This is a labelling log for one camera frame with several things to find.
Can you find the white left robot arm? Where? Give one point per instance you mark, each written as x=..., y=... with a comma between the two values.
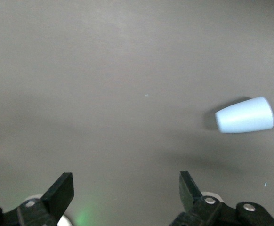
x=64, y=221

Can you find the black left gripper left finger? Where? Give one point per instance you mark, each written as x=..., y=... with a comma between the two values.
x=57, y=195

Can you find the light blue plastic cup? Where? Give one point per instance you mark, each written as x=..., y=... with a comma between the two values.
x=245, y=115

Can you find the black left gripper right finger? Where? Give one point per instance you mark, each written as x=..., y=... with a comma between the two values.
x=190, y=195

